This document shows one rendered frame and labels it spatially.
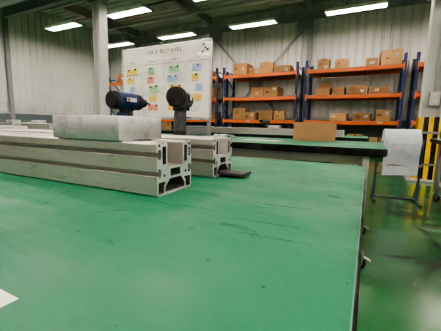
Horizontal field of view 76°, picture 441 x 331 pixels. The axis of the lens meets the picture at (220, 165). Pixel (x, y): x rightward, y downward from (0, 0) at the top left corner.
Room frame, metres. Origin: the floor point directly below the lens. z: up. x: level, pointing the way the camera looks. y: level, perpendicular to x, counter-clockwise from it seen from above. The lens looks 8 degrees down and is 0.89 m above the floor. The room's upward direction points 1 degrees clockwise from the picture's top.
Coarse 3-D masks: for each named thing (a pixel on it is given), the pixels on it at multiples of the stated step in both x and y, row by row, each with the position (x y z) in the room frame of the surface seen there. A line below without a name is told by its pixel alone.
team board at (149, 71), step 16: (144, 48) 4.14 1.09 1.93; (160, 48) 4.01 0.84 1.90; (176, 48) 3.90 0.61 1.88; (192, 48) 3.78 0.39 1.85; (208, 48) 3.67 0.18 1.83; (128, 64) 4.28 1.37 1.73; (144, 64) 4.14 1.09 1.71; (160, 64) 4.02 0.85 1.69; (176, 64) 3.90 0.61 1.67; (192, 64) 3.78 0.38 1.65; (208, 64) 3.67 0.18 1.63; (128, 80) 4.29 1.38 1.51; (144, 80) 4.14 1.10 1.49; (160, 80) 4.02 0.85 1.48; (176, 80) 3.89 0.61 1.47; (192, 80) 3.77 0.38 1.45; (208, 80) 3.67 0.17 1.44; (144, 96) 4.15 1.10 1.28; (160, 96) 4.02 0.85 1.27; (192, 96) 3.77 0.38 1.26; (208, 96) 3.67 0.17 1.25; (144, 112) 4.15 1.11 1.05; (160, 112) 4.02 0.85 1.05; (192, 112) 3.78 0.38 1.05; (208, 112) 3.67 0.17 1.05; (208, 128) 3.70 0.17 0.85
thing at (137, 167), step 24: (0, 144) 0.60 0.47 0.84; (24, 144) 0.58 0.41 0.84; (48, 144) 0.55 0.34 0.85; (72, 144) 0.51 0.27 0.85; (96, 144) 0.48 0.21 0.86; (120, 144) 0.46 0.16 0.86; (144, 144) 0.44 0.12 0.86; (168, 144) 0.51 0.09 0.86; (0, 168) 0.61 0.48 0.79; (24, 168) 0.57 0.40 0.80; (48, 168) 0.54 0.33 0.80; (72, 168) 0.51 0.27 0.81; (96, 168) 0.50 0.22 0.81; (120, 168) 0.47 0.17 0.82; (144, 168) 0.44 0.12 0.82; (168, 168) 0.45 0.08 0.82; (144, 192) 0.44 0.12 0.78; (168, 192) 0.45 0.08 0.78
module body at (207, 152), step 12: (36, 132) 0.85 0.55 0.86; (48, 132) 0.83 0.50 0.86; (192, 144) 0.63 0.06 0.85; (204, 144) 0.61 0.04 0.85; (216, 144) 0.61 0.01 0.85; (228, 144) 0.68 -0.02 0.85; (192, 156) 0.62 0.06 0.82; (204, 156) 0.61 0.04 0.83; (216, 156) 0.61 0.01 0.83; (228, 156) 0.67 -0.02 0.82; (192, 168) 0.62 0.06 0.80; (204, 168) 0.61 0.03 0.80; (216, 168) 0.62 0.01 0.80; (228, 168) 0.69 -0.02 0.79
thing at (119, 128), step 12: (60, 120) 0.51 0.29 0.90; (72, 120) 0.50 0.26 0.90; (84, 120) 0.49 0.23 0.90; (96, 120) 0.47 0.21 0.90; (108, 120) 0.46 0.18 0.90; (120, 120) 0.46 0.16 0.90; (132, 120) 0.48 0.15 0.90; (144, 120) 0.51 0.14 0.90; (156, 120) 0.54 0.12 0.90; (60, 132) 0.51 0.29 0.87; (72, 132) 0.50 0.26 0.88; (84, 132) 0.49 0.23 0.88; (96, 132) 0.47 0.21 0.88; (108, 132) 0.46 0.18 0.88; (120, 132) 0.46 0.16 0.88; (132, 132) 0.48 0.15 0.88; (144, 132) 0.51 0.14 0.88; (156, 132) 0.54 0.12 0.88
